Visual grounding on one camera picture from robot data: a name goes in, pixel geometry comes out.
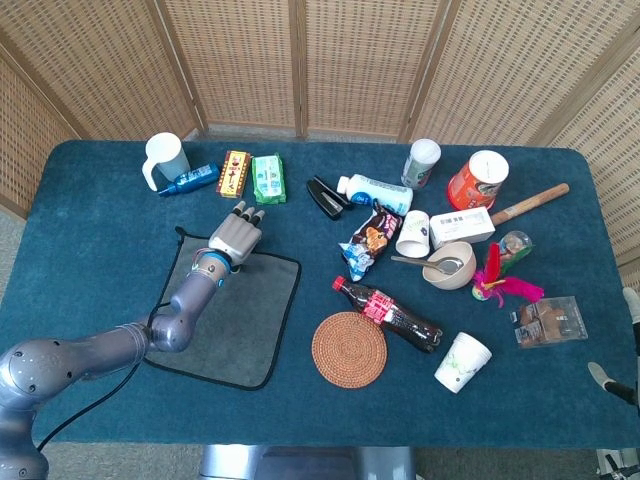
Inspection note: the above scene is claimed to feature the pale blue handled mug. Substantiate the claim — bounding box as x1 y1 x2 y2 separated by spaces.
141 132 191 192

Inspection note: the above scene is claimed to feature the small white paper cup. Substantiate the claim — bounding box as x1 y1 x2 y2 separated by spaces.
395 209 432 259

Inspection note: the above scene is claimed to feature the clear plastic jar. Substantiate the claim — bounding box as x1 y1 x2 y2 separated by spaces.
498 230 534 264

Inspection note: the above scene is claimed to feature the beige bowl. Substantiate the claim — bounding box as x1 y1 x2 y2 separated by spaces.
422 241 478 291

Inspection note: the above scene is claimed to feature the brown blue snack bag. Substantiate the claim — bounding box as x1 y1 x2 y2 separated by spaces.
338 198 404 283

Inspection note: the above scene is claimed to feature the white carton box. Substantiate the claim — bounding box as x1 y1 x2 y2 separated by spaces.
428 206 497 250

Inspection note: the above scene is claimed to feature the grey and blue cloth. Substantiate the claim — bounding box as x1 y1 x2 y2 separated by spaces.
142 225 303 392

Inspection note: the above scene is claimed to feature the white black machine part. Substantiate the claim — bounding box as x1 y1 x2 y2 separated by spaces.
594 447 640 480

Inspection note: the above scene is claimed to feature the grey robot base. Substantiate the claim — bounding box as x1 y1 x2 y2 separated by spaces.
198 444 417 480

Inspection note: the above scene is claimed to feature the pink feather shuttlecock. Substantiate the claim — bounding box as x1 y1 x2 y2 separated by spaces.
472 242 545 309

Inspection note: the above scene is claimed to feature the cola bottle red label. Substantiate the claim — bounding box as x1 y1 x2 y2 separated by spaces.
332 275 444 355

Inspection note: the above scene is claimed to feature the white green lidded canister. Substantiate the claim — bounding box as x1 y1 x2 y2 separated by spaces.
401 138 442 190

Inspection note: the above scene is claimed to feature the red yellow carton box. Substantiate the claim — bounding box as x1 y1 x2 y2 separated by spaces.
215 149 252 200

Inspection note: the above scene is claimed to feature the blue carpet table cover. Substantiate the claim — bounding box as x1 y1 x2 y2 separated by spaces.
0 138 640 449

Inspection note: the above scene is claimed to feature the green wet wipes pack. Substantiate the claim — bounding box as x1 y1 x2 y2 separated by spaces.
250 153 288 205

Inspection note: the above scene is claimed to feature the orange instant noodle cup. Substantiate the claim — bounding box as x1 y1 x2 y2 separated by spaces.
447 150 510 212

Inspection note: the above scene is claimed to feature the wicker folding screen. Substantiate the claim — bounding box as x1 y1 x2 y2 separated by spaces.
0 0 640 271

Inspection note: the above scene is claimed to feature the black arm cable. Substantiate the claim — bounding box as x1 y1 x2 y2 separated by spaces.
37 298 174 449

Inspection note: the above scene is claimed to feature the clear plastic pastry box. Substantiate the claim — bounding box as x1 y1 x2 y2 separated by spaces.
509 295 589 350

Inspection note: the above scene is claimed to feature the black stapler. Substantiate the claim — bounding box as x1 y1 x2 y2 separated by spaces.
305 174 355 221

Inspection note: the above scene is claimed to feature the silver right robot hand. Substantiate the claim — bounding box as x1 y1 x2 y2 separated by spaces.
587 287 640 409

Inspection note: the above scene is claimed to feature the blue spray bottle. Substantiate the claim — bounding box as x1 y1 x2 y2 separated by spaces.
158 161 221 198

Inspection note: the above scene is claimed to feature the white bottle blue label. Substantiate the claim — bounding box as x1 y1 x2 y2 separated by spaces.
336 173 415 217

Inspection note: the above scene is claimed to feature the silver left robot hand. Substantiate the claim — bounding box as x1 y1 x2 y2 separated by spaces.
207 200 266 274

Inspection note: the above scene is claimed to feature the round rattan coaster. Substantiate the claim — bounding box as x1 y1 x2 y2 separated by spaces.
311 310 389 390

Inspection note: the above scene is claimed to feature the wooden handled tool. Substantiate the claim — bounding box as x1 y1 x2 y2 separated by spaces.
489 182 571 227

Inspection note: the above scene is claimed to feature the large white paper cup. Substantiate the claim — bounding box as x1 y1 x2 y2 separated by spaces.
433 331 493 395

